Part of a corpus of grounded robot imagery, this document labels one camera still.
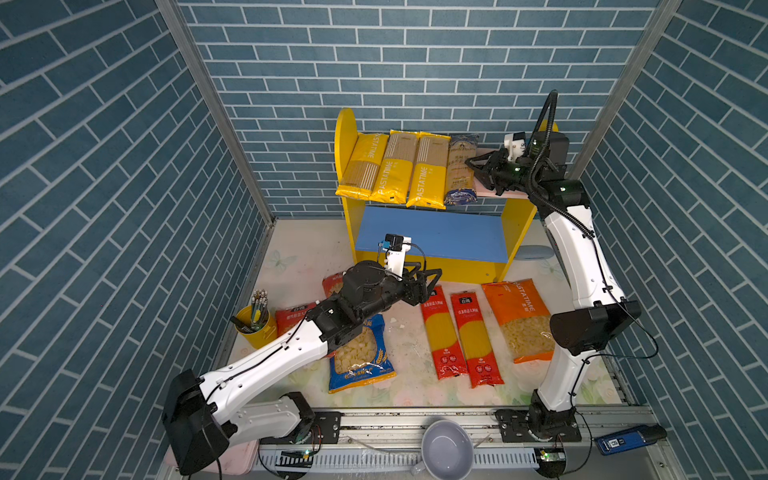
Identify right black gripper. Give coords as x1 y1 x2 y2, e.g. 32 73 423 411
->
465 150 539 197

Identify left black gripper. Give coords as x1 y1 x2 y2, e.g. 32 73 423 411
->
355 260 441 324

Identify blue-top Moli pasta bag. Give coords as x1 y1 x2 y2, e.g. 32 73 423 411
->
444 134 478 206

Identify yellow spaghetti bag long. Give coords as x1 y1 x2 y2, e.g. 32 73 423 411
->
369 130 419 205

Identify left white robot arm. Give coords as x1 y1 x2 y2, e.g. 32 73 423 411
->
161 260 442 476

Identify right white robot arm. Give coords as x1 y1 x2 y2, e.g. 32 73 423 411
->
465 132 641 442

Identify yellow shelf unit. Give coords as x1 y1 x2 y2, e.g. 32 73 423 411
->
334 107 559 285

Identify blue shell pasta bag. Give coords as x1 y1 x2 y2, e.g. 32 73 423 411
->
329 314 396 394

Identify orange pasta bag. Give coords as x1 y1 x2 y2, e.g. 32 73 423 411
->
482 279 555 364

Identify red spaghetti bag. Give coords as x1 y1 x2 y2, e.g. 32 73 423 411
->
420 285 468 380
450 291 504 388

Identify grey oval case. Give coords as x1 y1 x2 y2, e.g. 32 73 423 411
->
515 245 554 261

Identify red macaroni bag upper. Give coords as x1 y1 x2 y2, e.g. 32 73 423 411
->
322 272 344 297

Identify red macaroni bag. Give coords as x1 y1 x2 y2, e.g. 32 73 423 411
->
322 272 344 297
275 302 317 337

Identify red macaroni bag lower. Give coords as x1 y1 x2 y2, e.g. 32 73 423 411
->
275 302 317 337

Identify grey bowl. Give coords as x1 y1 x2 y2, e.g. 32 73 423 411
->
410 419 474 480

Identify yellow pen cup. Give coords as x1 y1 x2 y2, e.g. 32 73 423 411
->
230 290 277 350

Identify blue handheld device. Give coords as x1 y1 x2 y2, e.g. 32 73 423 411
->
595 424 667 456

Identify pink tray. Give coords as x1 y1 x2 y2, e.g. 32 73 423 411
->
163 441 258 476

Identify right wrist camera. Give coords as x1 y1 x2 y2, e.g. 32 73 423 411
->
503 132 527 162

